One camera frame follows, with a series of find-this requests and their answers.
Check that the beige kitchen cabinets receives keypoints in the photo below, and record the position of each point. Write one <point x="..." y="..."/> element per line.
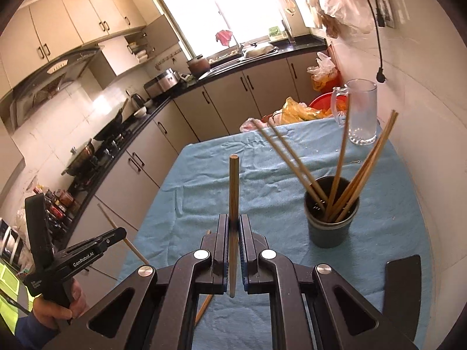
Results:
<point x="65" y="25"/>
<point x="226" y="102"/>

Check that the brown clay pot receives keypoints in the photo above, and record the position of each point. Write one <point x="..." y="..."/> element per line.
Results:
<point x="199" y="66"/>

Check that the gas stove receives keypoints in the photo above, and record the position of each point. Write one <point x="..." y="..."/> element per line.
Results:
<point x="105" y="149"/>

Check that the white and orange plastic bag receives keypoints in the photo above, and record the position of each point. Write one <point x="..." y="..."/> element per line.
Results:
<point x="324" y="73"/>

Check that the steel pot with lid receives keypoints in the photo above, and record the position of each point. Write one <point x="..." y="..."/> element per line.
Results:
<point x="80" y="156"/>

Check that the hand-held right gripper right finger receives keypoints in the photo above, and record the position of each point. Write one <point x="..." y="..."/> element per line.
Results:
<point x="245" y="251"/>

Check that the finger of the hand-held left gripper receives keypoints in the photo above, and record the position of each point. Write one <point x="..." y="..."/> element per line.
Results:
<point x="111" y="238"/>

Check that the open shelf with dishes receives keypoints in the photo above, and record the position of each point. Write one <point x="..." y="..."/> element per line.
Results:
<point x="138" y="49"/>

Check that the black wok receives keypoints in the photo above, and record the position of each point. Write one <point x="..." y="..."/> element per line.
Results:
<point x="111" y="125"/>

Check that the black kitchen countertop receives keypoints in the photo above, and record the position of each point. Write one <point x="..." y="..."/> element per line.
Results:
<point x="302" y="44"/>

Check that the beige lower kitchen cabinets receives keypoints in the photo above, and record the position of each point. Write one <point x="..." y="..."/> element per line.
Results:
<point x="226" y="102"/>

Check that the silver rice cooker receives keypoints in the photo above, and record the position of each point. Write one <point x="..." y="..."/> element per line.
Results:
<point x="162" y="82"/>

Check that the dark kettle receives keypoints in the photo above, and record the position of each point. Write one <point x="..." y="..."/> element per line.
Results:
<point x="137" y="100"/>

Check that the red plastic basin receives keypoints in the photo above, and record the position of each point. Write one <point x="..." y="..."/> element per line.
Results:
<point x="321" y="104"/>

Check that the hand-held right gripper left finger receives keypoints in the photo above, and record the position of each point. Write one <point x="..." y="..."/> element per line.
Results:
<point x="223" y="251"/>

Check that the hanging clear plastic bags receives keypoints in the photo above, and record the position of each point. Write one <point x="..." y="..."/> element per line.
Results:
<point x="339" y="0"/>

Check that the yellow plastic bag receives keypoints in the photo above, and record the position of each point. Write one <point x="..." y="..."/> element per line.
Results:
<point x="299" y="113"/>

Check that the range hood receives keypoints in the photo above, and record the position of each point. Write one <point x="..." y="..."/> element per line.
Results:
<point x="47" y="80"/>

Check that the yellow reflective vest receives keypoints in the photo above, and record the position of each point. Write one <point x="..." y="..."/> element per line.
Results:
<point x="8" y="288"/>

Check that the pink plastic bag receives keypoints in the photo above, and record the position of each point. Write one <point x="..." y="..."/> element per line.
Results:
<point x="251" y="125"/>

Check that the person's left forearm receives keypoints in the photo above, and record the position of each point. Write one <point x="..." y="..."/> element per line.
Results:
<point x="33" y="331"/>

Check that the black smartphone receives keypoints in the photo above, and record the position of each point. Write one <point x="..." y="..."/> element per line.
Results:
<point x="401" y="291"/>

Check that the beige upper kitchen cabinets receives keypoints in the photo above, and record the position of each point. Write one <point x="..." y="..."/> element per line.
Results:
<point x="65" y="25"/>

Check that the sink faucet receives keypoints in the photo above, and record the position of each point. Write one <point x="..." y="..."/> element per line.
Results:
<point x="289" y="32"/>

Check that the wall power socket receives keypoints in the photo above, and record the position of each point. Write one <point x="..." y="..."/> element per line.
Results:
<point x="386" y="7"/>

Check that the person's left hand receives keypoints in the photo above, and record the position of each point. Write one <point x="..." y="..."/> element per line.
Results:
<point x="54" y="310"/>

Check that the green sponge pack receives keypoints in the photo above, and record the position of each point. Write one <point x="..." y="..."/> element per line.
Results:
<point x="275" y="32"/>

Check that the dark round utensil cup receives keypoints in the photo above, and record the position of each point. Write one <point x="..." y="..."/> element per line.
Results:
<point x="328" y="233"/>

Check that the red cloth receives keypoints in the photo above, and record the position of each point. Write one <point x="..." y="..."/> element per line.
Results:
<point x="223" y="37"/>

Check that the blue tablecloth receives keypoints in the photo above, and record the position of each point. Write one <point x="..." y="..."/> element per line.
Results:
<point x="262" y="189"/>

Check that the bunch of wooden chopsticks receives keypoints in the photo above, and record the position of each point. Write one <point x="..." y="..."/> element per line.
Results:
<point x="370" y="158"/>

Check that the condiment bottles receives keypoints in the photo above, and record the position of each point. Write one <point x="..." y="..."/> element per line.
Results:
<point x="54" y="204"/>

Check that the clear glass mug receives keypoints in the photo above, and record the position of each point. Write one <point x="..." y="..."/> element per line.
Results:
<point x="361" y="116"/>

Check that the white bowl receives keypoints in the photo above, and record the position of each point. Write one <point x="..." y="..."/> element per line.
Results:
<point x="140" y="113"/>

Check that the kitchen window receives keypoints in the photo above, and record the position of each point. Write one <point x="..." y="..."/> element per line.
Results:
<point x="219" y="3"/>

